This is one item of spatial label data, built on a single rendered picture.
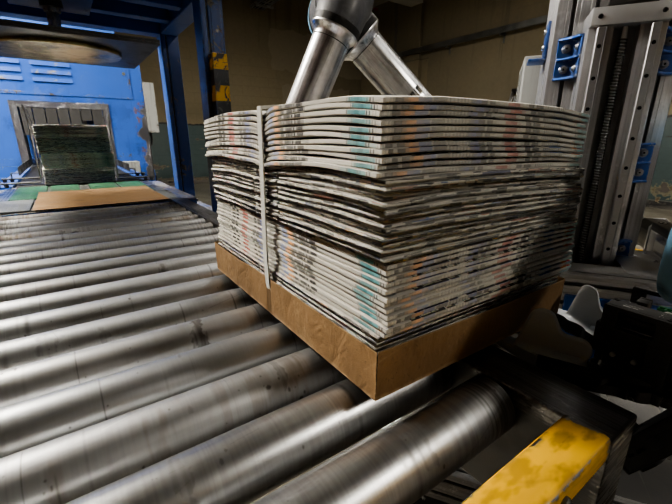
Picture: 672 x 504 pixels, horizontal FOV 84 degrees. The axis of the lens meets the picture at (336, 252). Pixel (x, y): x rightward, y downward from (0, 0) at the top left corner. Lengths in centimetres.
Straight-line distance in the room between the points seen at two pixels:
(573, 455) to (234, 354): 29
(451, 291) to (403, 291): 5
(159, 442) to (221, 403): 5
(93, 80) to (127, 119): 35
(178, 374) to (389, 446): 20
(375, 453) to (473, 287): 16
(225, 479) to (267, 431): 4
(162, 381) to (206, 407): 7
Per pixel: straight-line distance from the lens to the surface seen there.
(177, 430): 34
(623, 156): 103
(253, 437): 30
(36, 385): 45
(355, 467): 28
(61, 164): 214
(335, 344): 33
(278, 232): 40
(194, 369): 40
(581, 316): 51
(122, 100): 377
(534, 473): 27
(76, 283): 69
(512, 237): 38
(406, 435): 30
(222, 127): 50
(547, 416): 36
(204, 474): 29
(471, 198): 31
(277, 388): 36
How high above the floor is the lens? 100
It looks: 17 degrees down
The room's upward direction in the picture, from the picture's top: straight up
